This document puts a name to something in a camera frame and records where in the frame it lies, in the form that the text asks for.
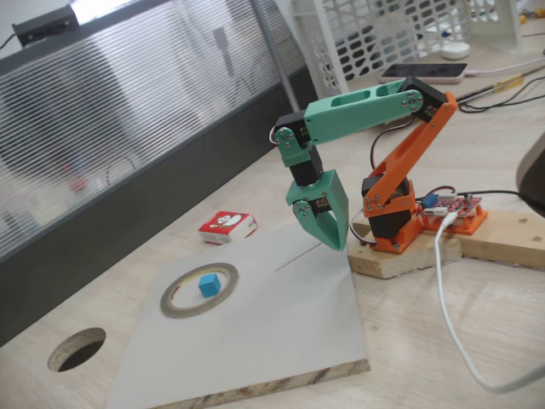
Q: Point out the red circuit board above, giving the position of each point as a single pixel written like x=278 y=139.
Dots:
x=460 y=204

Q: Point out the white earbuds case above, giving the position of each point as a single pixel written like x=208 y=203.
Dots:
x=454 y=51

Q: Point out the ribbed glass desk partition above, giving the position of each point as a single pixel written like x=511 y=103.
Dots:
x=127 y=128

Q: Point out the brown cardboard sheet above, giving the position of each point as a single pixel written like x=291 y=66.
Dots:
x=481 y=91

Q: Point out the grey chipboard panel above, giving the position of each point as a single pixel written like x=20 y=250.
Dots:
x=277 y=319

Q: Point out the grey rounded object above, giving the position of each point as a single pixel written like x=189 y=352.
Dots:
x=534 y=179

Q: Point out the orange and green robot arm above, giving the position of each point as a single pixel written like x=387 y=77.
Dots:
x=362 y=111

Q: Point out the black depth camera sensor bar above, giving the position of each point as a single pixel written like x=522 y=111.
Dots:
x=44 y=25

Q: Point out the white plastic lattice basket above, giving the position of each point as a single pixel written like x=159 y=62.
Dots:
x=332 y=51

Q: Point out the blue cube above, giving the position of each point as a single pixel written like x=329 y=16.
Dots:
x=208 y=286

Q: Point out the wooden base block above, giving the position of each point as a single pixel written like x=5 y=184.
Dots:
x=404 y=262

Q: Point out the red snowman print box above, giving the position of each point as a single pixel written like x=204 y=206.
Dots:
x=227 y=226

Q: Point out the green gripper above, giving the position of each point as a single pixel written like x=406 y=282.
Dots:
x=320 y=204

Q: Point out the wooden plank with knots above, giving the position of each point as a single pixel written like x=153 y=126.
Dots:
x=502 y=238

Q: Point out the smartphone with pink case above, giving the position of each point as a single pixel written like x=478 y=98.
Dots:
x=426 y=71

